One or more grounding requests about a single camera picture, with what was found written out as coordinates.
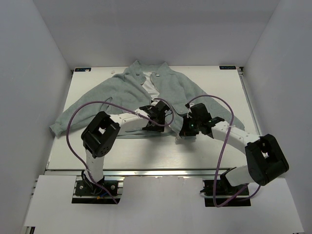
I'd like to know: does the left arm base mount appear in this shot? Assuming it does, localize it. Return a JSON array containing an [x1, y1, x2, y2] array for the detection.
[[72, 171, 123, 205]]

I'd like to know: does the left blue table label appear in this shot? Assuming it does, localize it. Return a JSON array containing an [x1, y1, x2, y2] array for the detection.
[[74, 67, 91, 72]]

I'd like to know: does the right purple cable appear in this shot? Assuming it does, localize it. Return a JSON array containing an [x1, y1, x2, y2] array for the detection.
[[185, 94, 263, 208]]

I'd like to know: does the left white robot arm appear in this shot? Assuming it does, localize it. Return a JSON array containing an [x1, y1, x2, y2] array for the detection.
[[81, 101, 170, 195]]

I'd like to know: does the blue table label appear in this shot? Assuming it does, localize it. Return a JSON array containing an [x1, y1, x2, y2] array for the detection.
[[74, 67, 91, 72], [219, 65, 236, 70]]

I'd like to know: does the right blue table label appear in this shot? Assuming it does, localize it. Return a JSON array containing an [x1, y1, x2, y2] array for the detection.
[[219, 65, 236, 70]]

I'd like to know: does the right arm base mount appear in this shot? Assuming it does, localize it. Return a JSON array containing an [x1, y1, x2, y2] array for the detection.
[[199, 170, 251, 207]]

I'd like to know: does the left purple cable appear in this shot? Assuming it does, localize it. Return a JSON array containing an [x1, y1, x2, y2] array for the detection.
[[66, 97, 175, 204]]

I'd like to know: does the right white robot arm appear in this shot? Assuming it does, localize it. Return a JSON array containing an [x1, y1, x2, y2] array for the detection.
[[179, 103, 290, 195]]

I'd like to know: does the purple cable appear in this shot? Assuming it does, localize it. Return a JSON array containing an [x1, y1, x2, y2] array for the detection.
[[66, 97, 175, 204], [185, 94, 263, 208]]

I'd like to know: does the grey zip-up jacket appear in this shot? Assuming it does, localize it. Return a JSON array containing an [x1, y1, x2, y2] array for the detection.
[[50, 60, 245, 137]]

